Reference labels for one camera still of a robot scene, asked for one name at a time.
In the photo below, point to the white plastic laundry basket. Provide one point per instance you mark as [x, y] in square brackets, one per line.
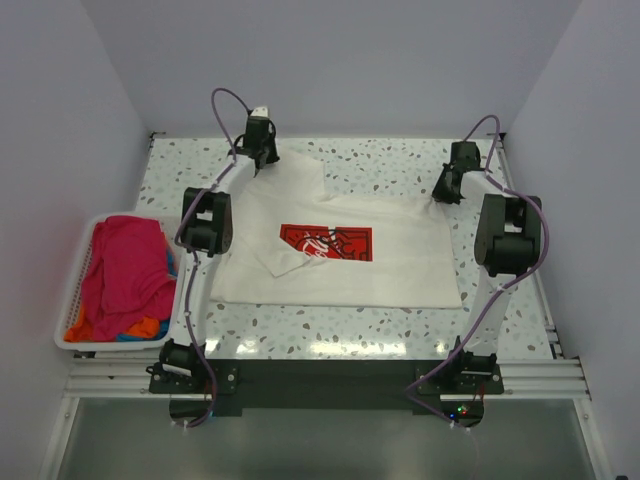
[70, 307]

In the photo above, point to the pink t-shirt in basket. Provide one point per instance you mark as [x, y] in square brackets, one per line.
[127, 278]

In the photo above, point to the orange garment in basket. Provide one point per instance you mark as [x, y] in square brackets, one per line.
[81, 331]

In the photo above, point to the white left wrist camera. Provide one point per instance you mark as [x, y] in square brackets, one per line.
[261, 111]

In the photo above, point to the aluminium frame rail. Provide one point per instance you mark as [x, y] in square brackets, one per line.
[336, 341]

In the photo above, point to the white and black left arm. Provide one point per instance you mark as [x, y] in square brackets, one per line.
[205, 234]

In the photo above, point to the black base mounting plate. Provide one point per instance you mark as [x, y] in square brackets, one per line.
[231, 387]

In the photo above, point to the blue garment in basket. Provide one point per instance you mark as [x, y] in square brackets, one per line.
[148, 328]

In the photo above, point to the white t-shirt red print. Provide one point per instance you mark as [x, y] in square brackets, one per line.
[295, 243]

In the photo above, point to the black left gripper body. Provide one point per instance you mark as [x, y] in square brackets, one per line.
[269, 147]

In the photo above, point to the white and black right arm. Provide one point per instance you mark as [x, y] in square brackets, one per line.
[510, 243]

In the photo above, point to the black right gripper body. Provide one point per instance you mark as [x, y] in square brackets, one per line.
[441, 192]

